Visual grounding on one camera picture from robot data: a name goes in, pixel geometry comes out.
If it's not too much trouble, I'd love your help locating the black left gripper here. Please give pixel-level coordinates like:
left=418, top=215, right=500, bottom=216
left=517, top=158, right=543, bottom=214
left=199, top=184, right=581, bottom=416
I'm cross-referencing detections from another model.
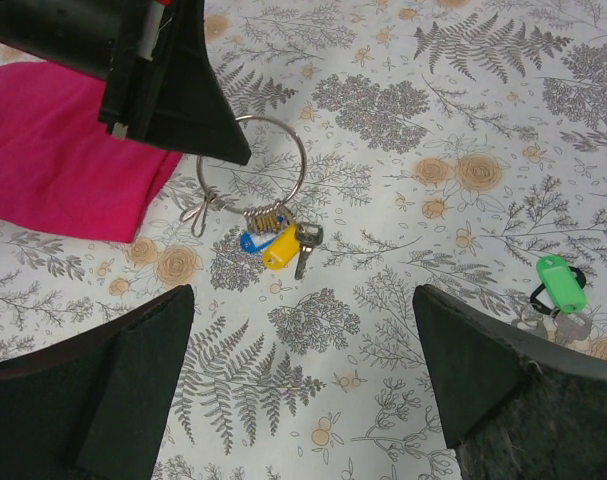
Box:
left=0, top=1, right=250, bottom=166

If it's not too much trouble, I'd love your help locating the blue key tag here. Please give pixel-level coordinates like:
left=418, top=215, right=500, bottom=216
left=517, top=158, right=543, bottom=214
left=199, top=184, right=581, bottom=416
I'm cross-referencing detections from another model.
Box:
left=239, top=231, right=277, bottom=254

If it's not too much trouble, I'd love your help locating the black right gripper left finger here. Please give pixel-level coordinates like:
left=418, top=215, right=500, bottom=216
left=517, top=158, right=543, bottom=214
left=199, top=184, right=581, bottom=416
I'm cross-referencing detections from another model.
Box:
left=0, top=285, right=194, bottom=479

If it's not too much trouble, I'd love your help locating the yellow key tag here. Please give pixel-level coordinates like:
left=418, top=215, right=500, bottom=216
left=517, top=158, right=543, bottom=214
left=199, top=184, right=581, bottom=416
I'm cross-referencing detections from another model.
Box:
left=262, top=224, right=300, bottom=270

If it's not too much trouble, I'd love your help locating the silver metal keyring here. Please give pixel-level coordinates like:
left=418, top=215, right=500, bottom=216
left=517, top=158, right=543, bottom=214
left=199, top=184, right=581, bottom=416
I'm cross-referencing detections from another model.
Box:
left=179, top=114, right=307, bottom=239

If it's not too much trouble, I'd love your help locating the silver key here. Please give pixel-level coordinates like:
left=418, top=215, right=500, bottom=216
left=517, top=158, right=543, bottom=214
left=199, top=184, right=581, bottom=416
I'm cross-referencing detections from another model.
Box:
left=295, top=222, right=324, bottom=280

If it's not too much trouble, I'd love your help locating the green key tag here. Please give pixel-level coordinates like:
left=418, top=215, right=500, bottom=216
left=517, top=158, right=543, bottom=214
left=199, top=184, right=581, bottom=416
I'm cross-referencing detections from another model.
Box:
left=535, top=254, right=589, bottom=316

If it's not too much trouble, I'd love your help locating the pink folded cloth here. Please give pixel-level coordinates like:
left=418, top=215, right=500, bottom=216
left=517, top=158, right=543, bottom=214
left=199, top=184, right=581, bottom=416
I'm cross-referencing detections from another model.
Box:
left=0, top=62, right=181, bottom=243

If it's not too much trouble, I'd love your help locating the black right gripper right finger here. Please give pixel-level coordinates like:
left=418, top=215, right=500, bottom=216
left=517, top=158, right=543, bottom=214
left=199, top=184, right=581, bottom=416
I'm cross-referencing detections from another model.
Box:
left=412, top=285, right=607, bottom=479

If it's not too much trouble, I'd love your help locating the black key tag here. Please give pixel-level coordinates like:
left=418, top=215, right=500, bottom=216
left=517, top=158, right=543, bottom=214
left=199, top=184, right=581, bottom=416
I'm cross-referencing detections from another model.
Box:
left=528, top=267, right=589, bottom=316

